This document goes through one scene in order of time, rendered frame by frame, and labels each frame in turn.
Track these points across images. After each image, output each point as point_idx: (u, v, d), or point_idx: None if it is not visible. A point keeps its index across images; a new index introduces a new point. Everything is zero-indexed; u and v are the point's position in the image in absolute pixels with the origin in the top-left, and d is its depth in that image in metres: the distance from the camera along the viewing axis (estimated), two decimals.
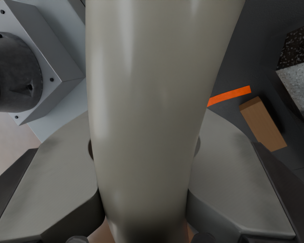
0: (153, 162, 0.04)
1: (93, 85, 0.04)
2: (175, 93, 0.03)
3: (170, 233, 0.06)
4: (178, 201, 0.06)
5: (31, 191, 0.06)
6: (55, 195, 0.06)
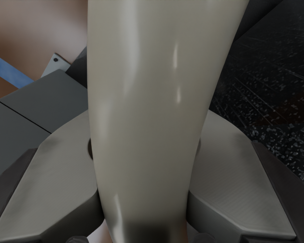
0: (155, 163, 0.04)
1: (95, 84, 0.04)
2: (179, 93, 0.03)
3: (171, 235, 0.06)
4: (179, 203, 0.06)
5: (30, 191, 0.06)
6: (55, 195, 0.06)
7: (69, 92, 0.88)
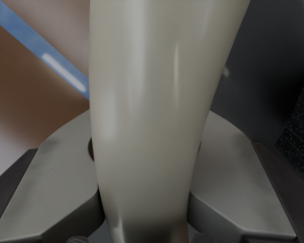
0: (157, 163, 0.04)
1: (97, 85, 0.04)
2: (182, 93, 0.03)
3: (172, 236, 0.06)
4: (180, 203, 0.06)
5: (31, 192, 0.06)
6: (55, 195, 0.06)
7: None
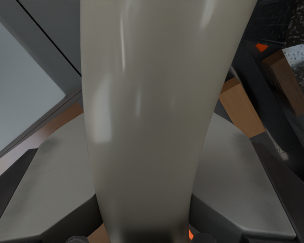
0: (156, 174, 0.04)
1: (90, 91, 0.03)
2: (182, 101, 0.03)
3: None
4: (181, 211, 0.05)
5: (31, 191, 0.06)
6: (55, 195, 0.06)
7: None
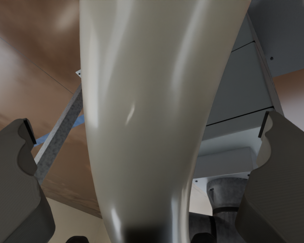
0: None
1: None
2: None
3: None
4: None
5: None
6: None
7: None
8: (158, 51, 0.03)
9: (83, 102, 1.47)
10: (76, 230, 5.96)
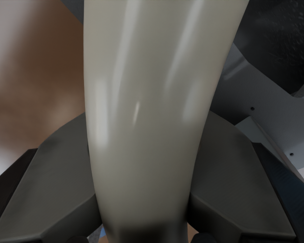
0: None
1: None
2: None
3: None
4: None
5: (30, 192, 0.06)
6: (55, 195, 0.06)
7: None
8: (160, 45, 0.03)
9: (97, 237, 1.26)
10: None
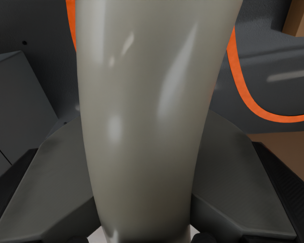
0: None
1: None
2: None
3: None
4: None
5: (31, 192, 0.06)
6: (55, 195, 0.06)
7: None
8: (160, 35, 0.03)
9: None
10: None
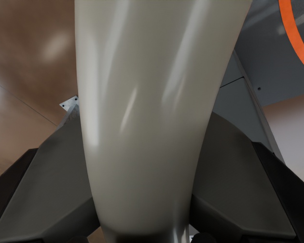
0: None
1: None
2: None
3: None
4: None
5: (31, 191, 0.06)
6: (55, 195, 0.06)
7: None
8: (158, 42, 0.03)
9: None
10: None
